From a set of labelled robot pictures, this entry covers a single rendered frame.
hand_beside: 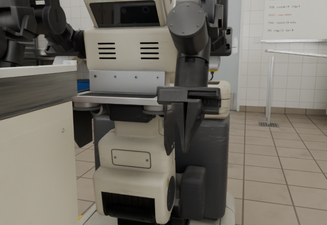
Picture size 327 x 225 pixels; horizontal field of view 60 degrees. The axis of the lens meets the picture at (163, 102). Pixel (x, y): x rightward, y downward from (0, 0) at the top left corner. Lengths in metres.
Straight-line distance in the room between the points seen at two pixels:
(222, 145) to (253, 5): 3.93
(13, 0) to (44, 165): 0.40
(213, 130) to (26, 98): 0.72
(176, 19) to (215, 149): 0.70
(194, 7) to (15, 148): 0.32
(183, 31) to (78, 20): 5.31
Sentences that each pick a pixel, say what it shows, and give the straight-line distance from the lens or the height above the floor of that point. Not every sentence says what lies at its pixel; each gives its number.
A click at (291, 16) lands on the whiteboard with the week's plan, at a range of 4.84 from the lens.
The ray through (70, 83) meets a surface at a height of 0.87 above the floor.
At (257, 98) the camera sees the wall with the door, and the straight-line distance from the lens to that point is 4.83.
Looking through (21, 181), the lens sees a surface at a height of 0.74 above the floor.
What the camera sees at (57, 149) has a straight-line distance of 0.51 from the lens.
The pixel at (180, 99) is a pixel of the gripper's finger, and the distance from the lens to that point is 0.44.
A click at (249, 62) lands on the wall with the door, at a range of 4.78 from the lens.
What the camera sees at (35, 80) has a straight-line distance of 0.47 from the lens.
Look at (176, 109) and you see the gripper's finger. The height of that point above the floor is 0.83.
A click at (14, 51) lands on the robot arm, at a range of 0.72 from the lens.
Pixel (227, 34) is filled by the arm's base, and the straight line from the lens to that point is 0.80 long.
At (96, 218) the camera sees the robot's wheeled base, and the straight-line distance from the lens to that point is 1.24.
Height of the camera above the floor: 0.92
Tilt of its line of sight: 9 degrees down
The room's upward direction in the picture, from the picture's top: straight up
